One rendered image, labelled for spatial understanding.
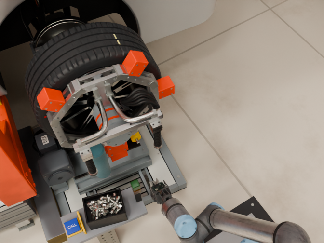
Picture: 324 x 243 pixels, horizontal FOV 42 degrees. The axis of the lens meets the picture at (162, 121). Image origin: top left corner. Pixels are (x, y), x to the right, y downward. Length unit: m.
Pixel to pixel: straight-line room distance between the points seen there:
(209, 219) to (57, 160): 1.04
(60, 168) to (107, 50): 0.88
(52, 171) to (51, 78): 0.74
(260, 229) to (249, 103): 1.69
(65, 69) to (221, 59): 1.76
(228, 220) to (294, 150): 1.35
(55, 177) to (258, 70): 1.75
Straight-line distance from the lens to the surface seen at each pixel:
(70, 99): 1.88
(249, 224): 1.64
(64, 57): 1.91
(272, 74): 3.35
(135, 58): 1.86
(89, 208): 2.17
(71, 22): 2.31
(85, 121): 2.23
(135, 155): 2.65
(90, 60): 1.87
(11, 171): 2.06
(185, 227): 1.77
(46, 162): 2.53
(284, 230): 1.47
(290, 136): 3.06
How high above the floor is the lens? 2.56
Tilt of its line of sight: 58 degrees down
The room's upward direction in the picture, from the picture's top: 4 degrees counter-clockwise
